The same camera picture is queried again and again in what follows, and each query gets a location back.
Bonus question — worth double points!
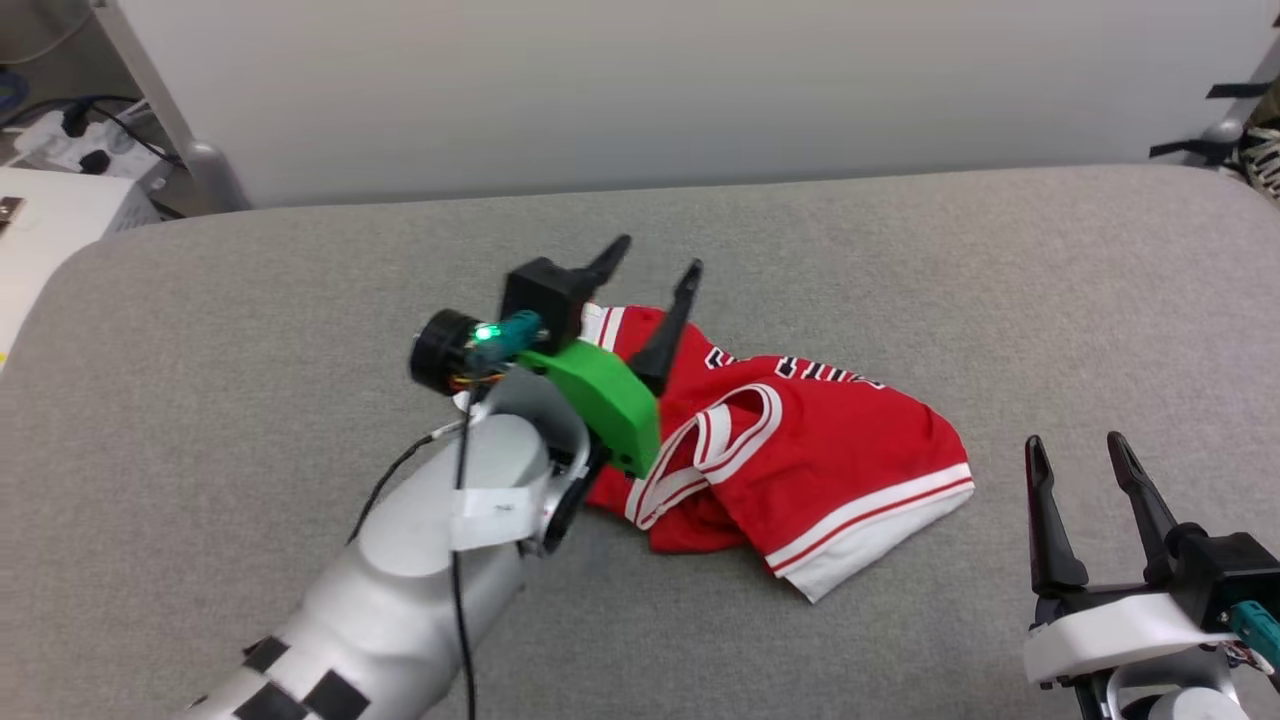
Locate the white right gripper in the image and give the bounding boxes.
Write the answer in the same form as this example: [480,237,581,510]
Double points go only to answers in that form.
[1022,431,1241,691]

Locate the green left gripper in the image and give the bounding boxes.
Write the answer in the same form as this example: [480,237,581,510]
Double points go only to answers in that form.
[517,235,704,478]

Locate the red basketball jersey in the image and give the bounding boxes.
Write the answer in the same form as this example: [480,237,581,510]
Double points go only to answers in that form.
[578,303,976,604]

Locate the white slatted laundry basket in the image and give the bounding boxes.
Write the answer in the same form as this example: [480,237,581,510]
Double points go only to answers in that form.
[1238,95,1280,206]

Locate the grey leg with black tape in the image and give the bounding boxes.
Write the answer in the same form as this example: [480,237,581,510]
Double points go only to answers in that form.
[1148,15,1280,171]

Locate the grey metal stand leg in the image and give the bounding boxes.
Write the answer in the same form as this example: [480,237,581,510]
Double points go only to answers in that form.
[88,0,251,216]

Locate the white box cabinet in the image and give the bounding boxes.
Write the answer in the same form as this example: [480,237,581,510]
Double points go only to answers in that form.
[0,165,161,366]

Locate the white power strip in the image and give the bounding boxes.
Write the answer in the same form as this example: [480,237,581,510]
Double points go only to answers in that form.
[8,100,166,181]

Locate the teal left camera connector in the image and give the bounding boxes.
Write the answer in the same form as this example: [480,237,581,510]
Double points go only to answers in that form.
[468,310,549,367]

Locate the teal camera connector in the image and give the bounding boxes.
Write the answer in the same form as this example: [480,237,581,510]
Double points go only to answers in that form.
[1230,600,1280,669]
[468,310,549,367]

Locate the teal right camera connector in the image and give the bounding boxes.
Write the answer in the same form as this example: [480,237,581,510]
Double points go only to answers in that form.
[1230,600,1280,669]

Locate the white strap on left arm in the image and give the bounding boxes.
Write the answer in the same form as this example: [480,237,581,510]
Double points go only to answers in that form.
[448,484,539,553]

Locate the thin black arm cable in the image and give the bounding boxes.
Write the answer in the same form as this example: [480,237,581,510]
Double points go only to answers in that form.
[450,395,479,720]
[345,420,469,546]

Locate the black power cable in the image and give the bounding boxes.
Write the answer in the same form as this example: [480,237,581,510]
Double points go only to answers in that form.
[0,95,186,169]

